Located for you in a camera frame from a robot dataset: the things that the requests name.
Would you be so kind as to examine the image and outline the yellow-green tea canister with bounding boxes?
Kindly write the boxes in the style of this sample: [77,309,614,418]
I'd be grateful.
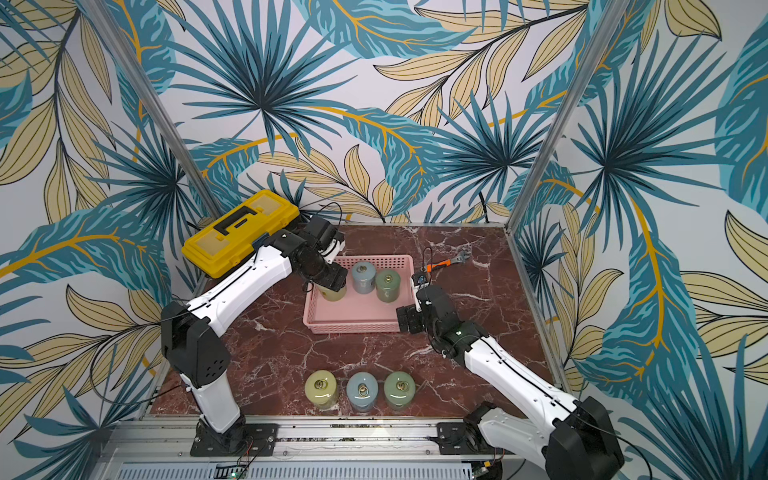
[317,285,347,302]
[305,370,339,411]

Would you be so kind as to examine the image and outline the blue-grey tea canister back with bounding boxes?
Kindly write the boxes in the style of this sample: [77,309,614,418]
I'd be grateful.
[351,261,377,295]

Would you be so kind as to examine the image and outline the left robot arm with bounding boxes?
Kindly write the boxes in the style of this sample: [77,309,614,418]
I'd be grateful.
[161,216,347,443]

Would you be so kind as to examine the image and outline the yellow black toolbox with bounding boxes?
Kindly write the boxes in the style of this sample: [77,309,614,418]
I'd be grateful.
[181,190,300,279]

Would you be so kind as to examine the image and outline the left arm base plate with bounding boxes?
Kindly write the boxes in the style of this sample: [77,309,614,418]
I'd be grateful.
[190,419,279,457]

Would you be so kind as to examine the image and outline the blue-grey tea canister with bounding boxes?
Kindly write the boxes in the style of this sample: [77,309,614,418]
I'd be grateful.
[351,261,377,295]
[346,372,379,413]

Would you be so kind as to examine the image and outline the pink plastic basket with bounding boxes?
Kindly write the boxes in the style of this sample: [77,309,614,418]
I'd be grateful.
[302,254,414,334]

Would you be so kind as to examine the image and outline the green tea canister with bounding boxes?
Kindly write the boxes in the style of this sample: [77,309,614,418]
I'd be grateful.
[384,371,418,410]
[375,269,401,303]

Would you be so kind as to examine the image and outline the yellow-green tea canister front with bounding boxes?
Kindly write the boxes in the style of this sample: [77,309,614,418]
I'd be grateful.
[305,370,339,411]

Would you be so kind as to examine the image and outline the aluminium front rail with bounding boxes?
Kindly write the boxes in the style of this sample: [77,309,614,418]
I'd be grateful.
[89,417,546,479]

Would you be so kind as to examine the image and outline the orange adjustable wrench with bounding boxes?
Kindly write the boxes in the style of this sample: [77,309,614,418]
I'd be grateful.
[426,251,471,273]

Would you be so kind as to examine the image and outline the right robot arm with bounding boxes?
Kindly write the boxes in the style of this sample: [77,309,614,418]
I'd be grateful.
[397,284,625,479]

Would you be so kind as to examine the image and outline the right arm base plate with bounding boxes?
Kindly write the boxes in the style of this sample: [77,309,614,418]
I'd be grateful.
[430,421,510,456]

